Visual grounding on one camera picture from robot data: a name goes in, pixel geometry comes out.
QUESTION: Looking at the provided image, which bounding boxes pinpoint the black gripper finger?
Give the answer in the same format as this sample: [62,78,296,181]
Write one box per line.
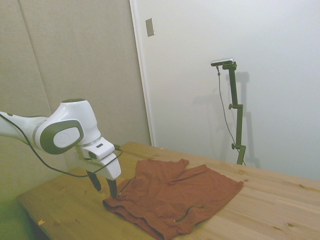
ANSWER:
[86,169,102,193]
[106,177,119,200]

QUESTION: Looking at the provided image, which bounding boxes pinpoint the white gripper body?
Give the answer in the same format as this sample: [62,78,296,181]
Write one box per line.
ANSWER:
[77,152,122,181]

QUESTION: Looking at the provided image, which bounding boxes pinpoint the rust red shorts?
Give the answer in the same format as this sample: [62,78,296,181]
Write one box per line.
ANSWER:
[102,158,245,240]

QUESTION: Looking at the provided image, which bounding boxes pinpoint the white door frame trim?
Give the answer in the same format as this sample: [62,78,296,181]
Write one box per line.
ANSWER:
[129,0,156,147]

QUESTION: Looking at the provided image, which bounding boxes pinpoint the dark green camera stand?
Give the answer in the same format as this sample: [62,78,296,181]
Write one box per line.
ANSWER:
[221,62,247,166]

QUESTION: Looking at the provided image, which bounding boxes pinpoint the metal wall switch plate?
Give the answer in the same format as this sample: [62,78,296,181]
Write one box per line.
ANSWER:
[145,17,156,38]

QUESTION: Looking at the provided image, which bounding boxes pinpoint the grey camera on stand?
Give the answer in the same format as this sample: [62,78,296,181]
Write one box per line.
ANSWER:
[210,57,236,67]

